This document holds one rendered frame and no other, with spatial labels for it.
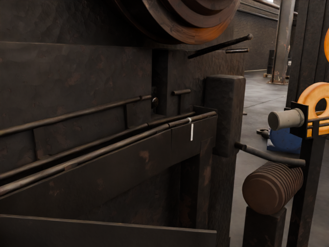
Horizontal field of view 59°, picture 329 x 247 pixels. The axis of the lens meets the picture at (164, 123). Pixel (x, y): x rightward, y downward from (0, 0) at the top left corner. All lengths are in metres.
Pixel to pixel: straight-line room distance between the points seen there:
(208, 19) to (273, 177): 0.48
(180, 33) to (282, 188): 0.52
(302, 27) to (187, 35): 4.24
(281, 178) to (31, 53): 0.71
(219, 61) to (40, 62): 0.59
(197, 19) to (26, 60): 0.34
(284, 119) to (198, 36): 0.41
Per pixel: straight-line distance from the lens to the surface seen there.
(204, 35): 0.70
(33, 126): 0.52
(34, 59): 0.53
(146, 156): 0.57
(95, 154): 0.50
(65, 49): 0.56
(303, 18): 4.85
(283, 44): 9.54
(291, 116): 0.96
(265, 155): 0.91
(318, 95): 1.02
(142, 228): 0.26
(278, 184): 0.89
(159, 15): 0.57
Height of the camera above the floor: 0.86
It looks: 14 degrees down
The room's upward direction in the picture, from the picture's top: 2 degrees clockwise
